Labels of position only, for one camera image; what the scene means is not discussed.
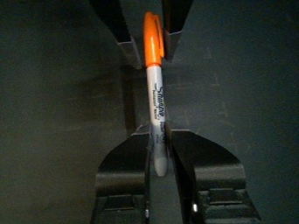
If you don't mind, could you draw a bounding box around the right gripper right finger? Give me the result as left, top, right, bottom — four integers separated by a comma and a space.
164, 120, 262, 224

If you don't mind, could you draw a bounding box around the grey marker pen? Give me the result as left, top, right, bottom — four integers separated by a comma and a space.
142, 10, 170, 178

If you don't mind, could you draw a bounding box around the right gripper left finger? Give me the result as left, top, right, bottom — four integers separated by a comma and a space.
89, 122, 153, 224

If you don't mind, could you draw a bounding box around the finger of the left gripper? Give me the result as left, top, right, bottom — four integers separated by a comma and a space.
88, 0, 144, 71
160, 0, 194, 63

